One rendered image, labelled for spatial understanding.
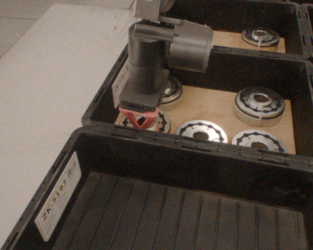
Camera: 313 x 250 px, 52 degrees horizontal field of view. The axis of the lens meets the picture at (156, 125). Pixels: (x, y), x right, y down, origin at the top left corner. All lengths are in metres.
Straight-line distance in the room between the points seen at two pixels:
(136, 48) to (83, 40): 0.79
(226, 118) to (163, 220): 0.28
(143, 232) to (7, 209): 0.34
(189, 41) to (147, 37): 0.06
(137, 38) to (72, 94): 0.55
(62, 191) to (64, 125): 0.41
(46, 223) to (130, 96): 0.23
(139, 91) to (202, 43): 0.14
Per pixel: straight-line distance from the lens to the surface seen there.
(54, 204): 0.49
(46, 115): 0.94
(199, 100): 0.74
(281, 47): 1.00
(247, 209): 0.57
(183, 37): 0.49
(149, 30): 0.49
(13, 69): 1.17
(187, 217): 0.54
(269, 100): 0.72
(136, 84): 0.53
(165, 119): 0.64
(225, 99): 0.76
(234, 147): 0.51
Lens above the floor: 1.29
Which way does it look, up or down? 43 degrees down
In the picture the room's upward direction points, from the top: straight up
